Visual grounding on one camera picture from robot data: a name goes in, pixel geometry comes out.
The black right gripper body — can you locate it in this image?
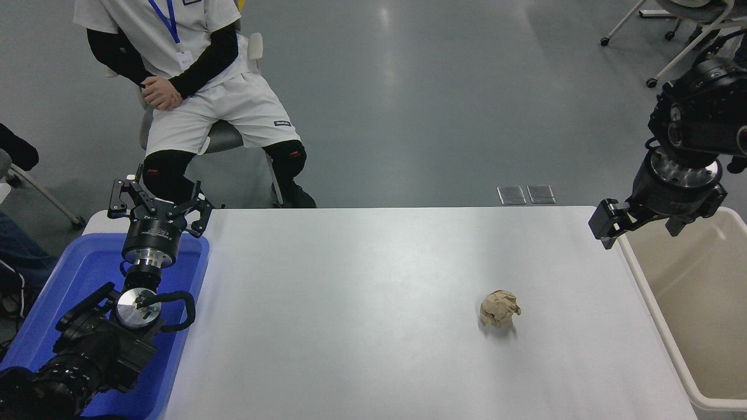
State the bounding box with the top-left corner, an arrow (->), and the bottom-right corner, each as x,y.
627,168 -> 726,221

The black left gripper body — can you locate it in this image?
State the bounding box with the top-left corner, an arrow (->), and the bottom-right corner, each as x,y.
121,201 -> 187,256

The tan paper ball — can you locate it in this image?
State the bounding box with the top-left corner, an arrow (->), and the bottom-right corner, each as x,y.
480,290 -> 522,328

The person's left hand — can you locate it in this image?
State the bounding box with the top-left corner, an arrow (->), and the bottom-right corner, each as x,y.
145,80 -> 184,112

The person's right hand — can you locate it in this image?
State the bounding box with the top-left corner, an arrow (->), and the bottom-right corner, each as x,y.
141,75 -> 172,96

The blue plastic tray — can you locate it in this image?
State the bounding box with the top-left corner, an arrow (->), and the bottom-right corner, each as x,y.
0,232 -> 211,420

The large pale plastic bin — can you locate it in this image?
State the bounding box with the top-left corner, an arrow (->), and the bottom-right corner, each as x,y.
616,206 -> 747,412

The grey swivel chair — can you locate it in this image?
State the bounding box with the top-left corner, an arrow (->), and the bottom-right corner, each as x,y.
139,0 -> 287,208

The person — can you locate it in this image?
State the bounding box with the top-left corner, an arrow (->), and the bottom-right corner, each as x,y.
73,0 -> 317,209

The black garment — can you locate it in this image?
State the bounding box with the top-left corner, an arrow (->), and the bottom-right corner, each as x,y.
0,122 -> 40,172

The grey chair with wheeled leg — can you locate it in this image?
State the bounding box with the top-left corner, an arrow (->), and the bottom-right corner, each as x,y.
0,148 -> 87,229

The white-legged office chair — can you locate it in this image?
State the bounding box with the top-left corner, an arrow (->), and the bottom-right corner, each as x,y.
600,0 -> 747,89

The blue lanyard with badge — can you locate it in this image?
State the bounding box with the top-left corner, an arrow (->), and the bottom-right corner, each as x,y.
148,0 -> 194,72

